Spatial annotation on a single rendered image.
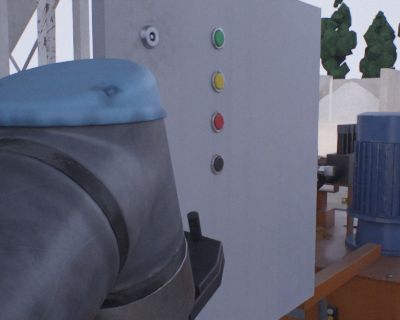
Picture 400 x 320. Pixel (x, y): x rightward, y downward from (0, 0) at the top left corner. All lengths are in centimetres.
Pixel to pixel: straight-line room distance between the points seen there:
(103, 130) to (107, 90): 2
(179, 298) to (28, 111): 15
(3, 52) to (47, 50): 156
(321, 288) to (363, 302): 26
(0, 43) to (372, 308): 316
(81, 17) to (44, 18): 207
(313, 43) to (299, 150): 21
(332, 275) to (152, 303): 99
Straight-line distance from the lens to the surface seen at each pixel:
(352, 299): 147
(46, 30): 239
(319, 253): 158
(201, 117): 68
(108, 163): 23
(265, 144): 83
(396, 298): 143
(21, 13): 447
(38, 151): 22
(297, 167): 99
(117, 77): 25
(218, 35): 71
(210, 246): 39
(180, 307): 32
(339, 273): 131
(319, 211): 186
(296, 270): 104
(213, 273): 38
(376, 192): 159
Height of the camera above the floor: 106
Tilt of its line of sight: 6 degrees down
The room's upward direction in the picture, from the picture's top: straight up
